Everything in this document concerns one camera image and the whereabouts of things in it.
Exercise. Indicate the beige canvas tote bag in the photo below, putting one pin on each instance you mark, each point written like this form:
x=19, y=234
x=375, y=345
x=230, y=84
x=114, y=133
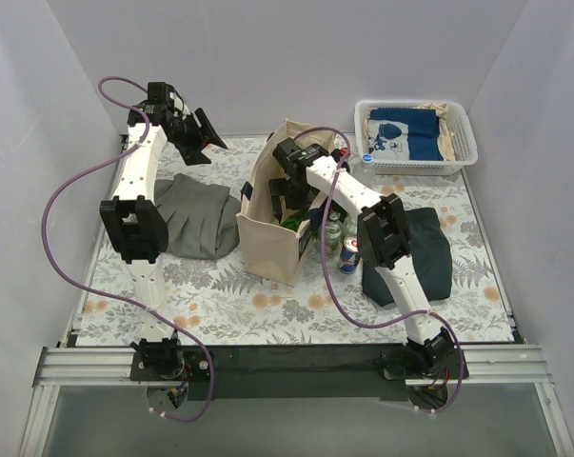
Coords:
x=269, y=250

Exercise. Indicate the clear Chang bottle back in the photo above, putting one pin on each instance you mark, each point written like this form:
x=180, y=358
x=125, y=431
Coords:
x=350, y=226

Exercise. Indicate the red tab drink can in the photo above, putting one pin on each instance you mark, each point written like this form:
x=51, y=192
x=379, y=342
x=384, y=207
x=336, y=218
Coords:
x=349, y=255

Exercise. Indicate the clear chang bottle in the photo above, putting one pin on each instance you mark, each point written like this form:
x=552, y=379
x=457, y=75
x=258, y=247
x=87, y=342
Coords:
x=333, y=233
x=350, y=226

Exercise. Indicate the grey folded cloth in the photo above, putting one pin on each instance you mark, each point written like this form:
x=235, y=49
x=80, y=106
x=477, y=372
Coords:
x=201, y=218

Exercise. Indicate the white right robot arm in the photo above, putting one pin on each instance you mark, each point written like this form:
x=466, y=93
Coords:
x=384, y=242

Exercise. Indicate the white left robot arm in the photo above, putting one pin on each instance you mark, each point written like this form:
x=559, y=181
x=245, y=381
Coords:
x=134, y=225

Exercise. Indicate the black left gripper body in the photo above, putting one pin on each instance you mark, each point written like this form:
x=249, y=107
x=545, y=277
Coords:
x=197, y=138

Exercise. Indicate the Pocari Sweat plastic bottle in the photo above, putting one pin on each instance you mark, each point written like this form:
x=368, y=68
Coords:
x=366, y=170

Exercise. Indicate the floral table mat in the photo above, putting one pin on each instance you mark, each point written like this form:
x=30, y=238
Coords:
x=219, y=302

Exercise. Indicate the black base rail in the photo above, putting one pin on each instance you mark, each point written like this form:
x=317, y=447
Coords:
x=379, y=371

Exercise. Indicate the blue printed cloth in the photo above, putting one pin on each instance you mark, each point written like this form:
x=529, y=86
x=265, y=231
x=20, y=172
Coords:
x=403, y=134

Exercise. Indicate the white plastic basket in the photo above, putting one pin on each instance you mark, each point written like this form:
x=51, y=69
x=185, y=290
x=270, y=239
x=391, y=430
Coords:
x=464, y=141

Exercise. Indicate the dark folded shorts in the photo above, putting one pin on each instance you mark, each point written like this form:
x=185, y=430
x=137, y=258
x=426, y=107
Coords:
x=432, y=260

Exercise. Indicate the beige cloth in basket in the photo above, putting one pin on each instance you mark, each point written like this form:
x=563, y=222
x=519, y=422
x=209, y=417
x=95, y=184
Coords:
x=445, y=136

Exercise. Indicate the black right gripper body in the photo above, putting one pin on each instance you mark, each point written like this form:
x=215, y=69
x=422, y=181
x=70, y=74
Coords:
x=291, y=188

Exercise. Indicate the green Perrier bottle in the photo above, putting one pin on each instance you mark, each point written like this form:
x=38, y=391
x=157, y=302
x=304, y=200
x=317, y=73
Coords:
x=294, y=221

